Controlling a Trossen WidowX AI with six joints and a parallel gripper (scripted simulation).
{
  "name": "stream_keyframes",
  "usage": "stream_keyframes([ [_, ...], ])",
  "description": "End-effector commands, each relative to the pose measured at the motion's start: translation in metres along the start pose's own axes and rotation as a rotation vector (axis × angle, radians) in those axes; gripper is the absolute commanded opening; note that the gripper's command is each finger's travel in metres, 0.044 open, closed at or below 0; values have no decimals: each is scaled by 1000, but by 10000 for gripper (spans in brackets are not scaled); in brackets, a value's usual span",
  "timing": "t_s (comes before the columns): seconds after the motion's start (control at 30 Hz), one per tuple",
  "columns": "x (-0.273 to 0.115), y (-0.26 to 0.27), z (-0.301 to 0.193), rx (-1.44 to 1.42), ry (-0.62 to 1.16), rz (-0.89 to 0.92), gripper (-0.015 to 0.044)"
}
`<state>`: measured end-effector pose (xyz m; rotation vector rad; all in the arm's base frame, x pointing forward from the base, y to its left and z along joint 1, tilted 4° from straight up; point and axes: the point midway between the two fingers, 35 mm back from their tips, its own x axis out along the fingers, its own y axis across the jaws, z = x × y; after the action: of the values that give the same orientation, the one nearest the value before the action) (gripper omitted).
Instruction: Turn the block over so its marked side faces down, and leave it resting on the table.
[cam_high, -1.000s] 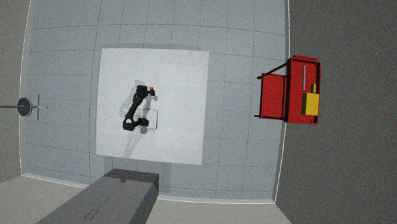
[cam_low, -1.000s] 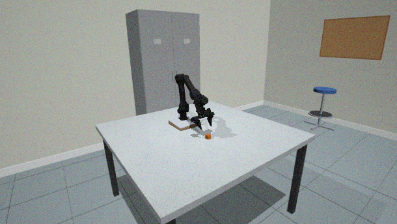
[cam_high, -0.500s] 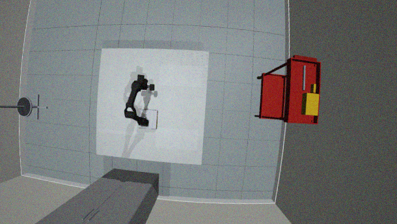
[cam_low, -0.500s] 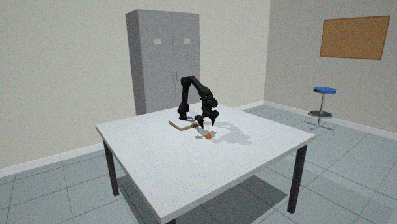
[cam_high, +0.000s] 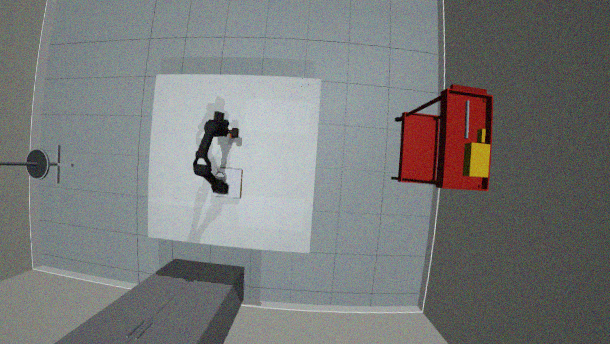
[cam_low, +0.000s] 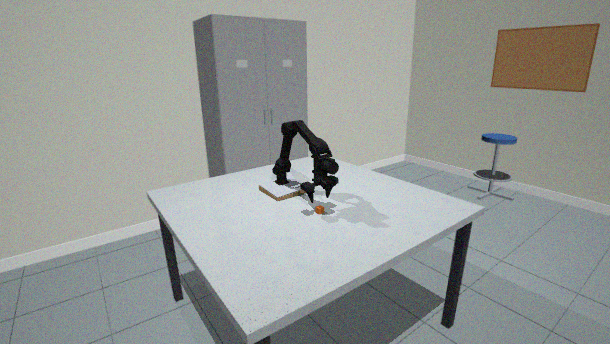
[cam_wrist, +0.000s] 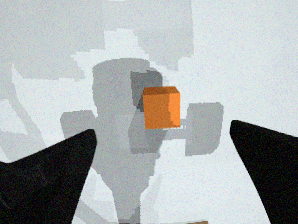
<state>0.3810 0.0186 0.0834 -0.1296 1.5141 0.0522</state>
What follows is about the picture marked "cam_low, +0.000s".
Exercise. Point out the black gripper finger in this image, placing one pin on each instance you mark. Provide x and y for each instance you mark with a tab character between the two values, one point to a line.
329	190
311	195

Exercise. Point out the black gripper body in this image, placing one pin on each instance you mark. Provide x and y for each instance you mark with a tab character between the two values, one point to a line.
308	187

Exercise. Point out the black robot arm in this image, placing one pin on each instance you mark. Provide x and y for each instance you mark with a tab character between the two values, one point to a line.
317	146

